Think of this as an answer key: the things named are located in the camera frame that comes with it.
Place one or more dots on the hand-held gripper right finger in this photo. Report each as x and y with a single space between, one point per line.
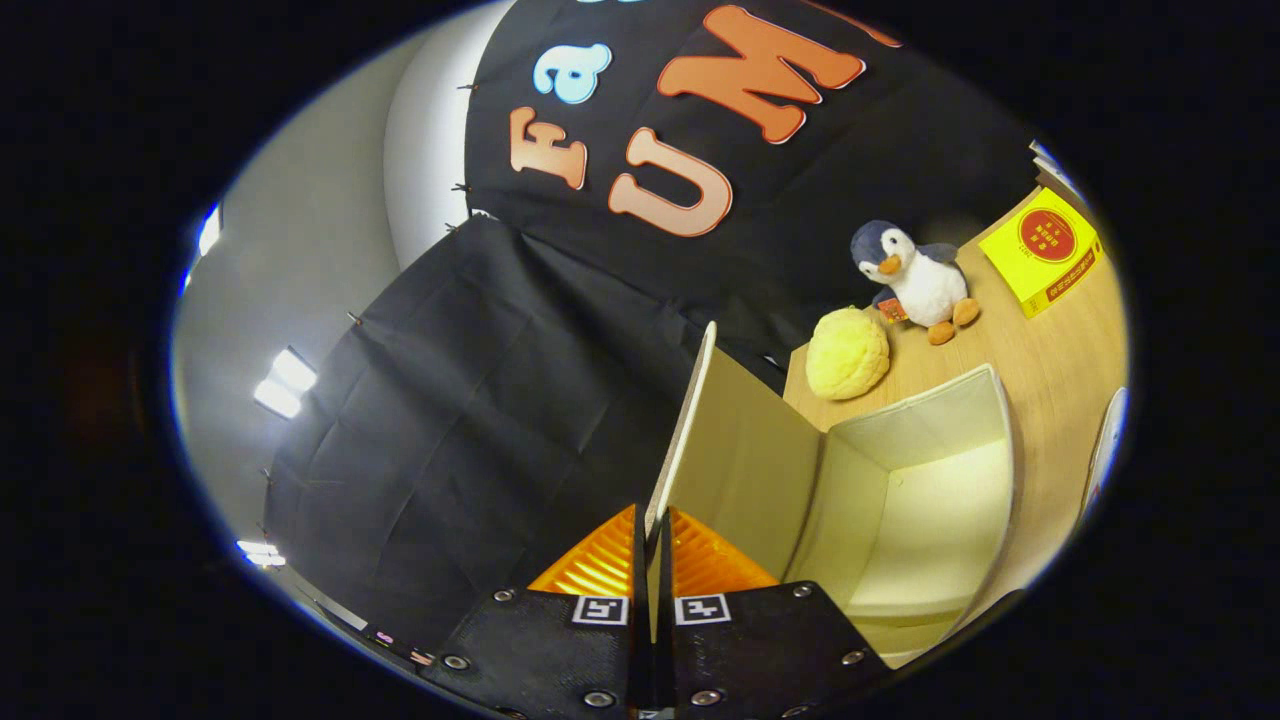
760 650

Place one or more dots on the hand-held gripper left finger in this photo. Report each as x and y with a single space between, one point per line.
560 650

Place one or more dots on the white canvas shoe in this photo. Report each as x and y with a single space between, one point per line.
1108 450

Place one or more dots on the black backdrop cloth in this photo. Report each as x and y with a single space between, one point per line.
500 400

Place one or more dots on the yellow bun plush toy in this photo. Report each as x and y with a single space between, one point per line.
848 355

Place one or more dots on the ceiling light panel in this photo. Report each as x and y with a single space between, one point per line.
260 553
207 232
285 383

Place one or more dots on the penguin plush toy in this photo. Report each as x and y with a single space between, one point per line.
925 285

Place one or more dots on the yellow book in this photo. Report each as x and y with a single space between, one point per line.
1045 250

